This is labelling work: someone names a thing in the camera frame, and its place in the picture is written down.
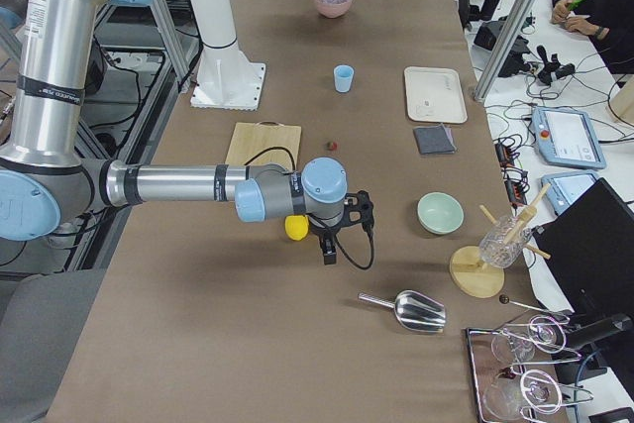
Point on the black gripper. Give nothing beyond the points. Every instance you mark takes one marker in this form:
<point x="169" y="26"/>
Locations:
<point x="324" y="236"/>

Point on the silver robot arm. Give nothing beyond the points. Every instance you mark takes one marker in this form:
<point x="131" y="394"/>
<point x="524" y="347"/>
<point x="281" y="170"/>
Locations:
<point x="44" y="183"/>

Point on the light blue plastic cup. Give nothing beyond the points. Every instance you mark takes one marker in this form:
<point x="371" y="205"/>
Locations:
<point x="343" y="77"/>

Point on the metal ice scoop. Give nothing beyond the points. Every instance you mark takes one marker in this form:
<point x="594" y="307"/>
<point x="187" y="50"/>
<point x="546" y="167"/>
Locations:
<point x="413" y="310"/>

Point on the wooden cup tree stand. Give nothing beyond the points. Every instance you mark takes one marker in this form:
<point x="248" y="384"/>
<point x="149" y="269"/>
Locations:
<point x="476" y="278"/>

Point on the yellow lemon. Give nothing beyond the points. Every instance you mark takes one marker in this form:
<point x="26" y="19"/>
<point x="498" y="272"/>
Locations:
<point x="296" y="227"/>

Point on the mint green bowl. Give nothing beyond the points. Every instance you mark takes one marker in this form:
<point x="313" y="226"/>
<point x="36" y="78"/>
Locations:
<point x="440" y="213"/>

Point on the wooden cutting board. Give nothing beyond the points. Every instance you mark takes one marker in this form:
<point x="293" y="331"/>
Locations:
<point x="264" y="142"/>

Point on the grey folded cloth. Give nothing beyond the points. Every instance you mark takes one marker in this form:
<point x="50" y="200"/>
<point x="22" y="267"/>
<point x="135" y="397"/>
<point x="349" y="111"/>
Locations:
<point x="434" y="140"/>

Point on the cream rabbit tray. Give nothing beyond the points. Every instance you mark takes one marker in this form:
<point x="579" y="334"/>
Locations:
<point x="434" y="94"/>

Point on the clear glass on stand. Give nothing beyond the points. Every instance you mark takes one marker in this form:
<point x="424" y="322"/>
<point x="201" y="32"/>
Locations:
<point x="496" y="250"/>

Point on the wine glass rack tray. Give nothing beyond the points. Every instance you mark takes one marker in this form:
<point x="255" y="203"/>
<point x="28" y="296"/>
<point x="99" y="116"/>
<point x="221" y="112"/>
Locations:
<point x="512" y="368"/>

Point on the blue teach pendant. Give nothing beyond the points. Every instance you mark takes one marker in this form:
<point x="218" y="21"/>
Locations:
<point x="567" y="187"/>
<point x="566" y="137"/>

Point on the black monitor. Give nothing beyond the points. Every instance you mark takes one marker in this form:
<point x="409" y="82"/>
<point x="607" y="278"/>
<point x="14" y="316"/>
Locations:
<point x="591" y="252"/>

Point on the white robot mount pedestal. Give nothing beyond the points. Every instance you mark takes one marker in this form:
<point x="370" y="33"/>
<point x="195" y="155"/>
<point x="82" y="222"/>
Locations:
<point x="225" y="77"/>

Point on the aluminium frame post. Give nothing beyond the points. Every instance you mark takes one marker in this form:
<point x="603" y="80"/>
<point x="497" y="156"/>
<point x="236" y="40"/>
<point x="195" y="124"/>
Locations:
<point x="502" y="48"/>

